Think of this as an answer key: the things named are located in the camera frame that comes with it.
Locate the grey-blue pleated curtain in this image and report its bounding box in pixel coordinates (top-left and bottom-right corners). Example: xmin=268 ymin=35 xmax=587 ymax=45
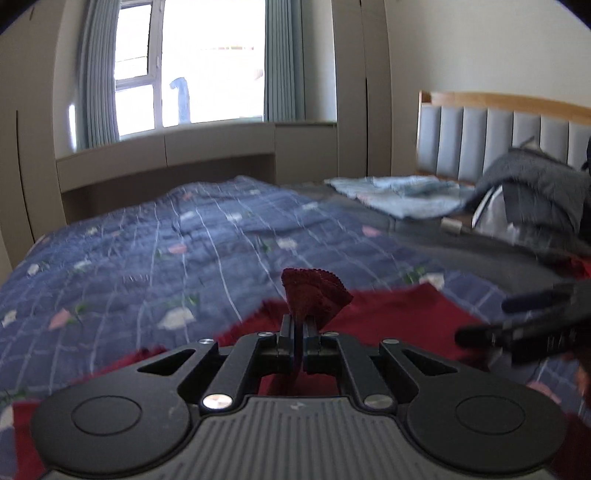
xmin=263 ymin=0 xmax=306 ymax=123
xmin=76 ymin=0 xmax=122 ymax=151

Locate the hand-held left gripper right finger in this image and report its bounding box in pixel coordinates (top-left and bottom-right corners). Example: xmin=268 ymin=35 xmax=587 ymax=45
xmin=303 ymin=318 xmax=459 ymax=411

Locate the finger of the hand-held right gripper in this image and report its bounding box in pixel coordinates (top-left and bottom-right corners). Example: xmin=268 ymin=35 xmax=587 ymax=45
xmin=455 ymin=323 xmax=513 ymax=350
xmin=501 ymin=288 xmax=573 ymax=316

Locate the beige tall cabinet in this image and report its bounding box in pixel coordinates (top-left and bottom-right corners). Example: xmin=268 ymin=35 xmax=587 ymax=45
xmin=332 ymin=0 xmax=393 ymax=182
xmin=0 ymin=0 xmax=90 ymax=278

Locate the light blue folded cloth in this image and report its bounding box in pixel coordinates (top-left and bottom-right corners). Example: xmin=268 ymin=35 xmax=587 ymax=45
xmin=325 ymin=175 xmax=481 ymax=219

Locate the blue bent pipe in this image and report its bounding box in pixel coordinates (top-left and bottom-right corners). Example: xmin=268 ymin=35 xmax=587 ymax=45
xmin=168 ymin=78 xmax=193 ymax=125

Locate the padded grey wooden headboard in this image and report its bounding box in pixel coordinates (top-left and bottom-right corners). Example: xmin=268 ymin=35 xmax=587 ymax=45
xmin=416 ymin=90 xmax=591 ymax=185

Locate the blue plaid floral blanket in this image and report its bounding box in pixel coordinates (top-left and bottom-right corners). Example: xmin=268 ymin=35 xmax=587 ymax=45
xmin=0 ymin=175 xmax=583 ymax=480

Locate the grey fleece jacket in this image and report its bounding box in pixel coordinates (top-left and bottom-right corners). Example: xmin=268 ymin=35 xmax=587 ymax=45
xmin=473 ymin=148 xmax=591 ymax=267

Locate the beige window sill cabinet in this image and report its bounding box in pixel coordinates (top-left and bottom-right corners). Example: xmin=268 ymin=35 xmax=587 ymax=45
xmin=55 ymin=120 xmax=339 ymax=224

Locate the dark red garment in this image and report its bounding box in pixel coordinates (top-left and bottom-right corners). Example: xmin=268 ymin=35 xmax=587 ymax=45
xmin=11 ymin=268 xmax=591 ymax=480

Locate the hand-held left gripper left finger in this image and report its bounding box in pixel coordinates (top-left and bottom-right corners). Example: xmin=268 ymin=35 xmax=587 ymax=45
xmin=136 ymin=315 xmax=297 ymax=411

